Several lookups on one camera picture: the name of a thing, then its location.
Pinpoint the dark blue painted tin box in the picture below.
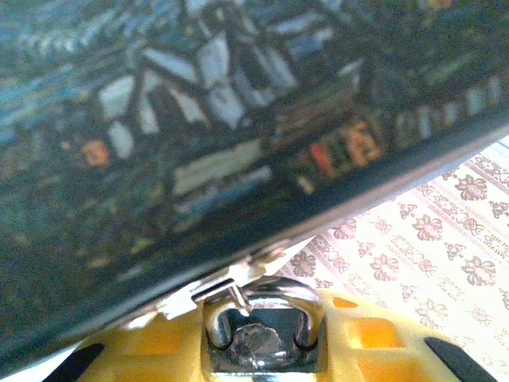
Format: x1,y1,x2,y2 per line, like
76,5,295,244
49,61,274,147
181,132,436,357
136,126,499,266
0,0,509,363

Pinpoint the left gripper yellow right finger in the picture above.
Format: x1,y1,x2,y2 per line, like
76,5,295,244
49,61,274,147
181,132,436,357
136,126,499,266
317,288,500,382

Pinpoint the silver tin box latch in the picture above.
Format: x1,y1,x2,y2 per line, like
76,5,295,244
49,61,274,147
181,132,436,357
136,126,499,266
157,246,289,322

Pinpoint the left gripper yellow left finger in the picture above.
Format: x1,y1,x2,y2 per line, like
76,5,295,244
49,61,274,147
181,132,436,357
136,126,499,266
51,306,215,382

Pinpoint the silver padlock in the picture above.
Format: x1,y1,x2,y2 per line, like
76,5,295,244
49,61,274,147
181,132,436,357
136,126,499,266
203,275,324,382

